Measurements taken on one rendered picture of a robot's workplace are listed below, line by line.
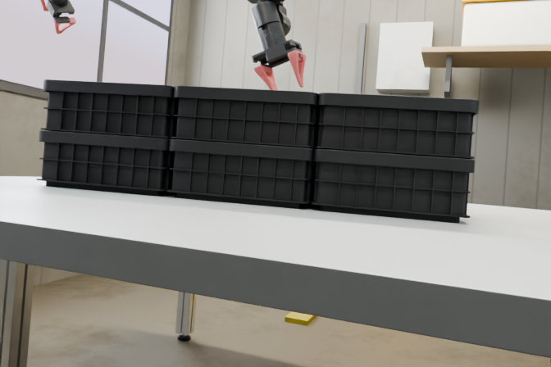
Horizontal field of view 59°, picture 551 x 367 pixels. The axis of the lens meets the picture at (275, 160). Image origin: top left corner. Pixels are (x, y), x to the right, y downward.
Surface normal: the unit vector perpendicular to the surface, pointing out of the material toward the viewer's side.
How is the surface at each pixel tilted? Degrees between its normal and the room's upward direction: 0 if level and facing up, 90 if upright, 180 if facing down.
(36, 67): 90
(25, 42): 90
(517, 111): 90
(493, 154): 90
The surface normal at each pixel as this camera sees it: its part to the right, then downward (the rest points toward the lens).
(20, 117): 0.94, 0.07
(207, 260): -0.33, -0.04
